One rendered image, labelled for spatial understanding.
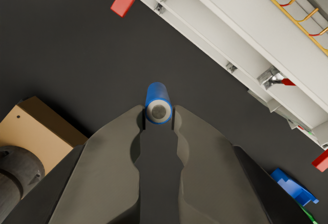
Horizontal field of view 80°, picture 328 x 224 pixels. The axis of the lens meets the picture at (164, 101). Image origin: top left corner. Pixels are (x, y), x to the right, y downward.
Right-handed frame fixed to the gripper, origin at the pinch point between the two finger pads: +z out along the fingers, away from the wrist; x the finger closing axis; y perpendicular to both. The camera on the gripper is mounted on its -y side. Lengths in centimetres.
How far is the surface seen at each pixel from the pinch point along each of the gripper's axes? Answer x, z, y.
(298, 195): 69, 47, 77
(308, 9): 12.9, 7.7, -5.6
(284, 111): 37, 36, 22
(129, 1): -2.4, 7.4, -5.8
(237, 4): 7.3, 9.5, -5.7
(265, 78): 21.5, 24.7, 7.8
